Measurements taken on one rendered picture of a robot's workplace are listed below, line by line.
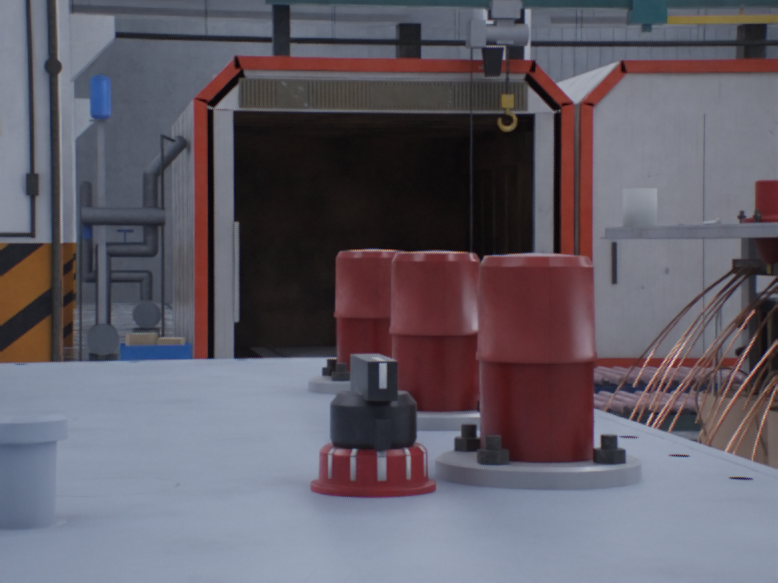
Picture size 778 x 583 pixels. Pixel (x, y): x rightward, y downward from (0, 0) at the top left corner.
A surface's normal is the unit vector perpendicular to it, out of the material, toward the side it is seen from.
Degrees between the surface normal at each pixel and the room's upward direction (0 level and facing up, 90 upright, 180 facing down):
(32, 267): 90
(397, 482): 88
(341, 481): 88
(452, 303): 89
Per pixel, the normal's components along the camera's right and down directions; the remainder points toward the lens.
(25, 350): 0.16, 0.01
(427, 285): -0.18, -0.01
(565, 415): 0.39, 0.02
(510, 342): -0.46, -0.01
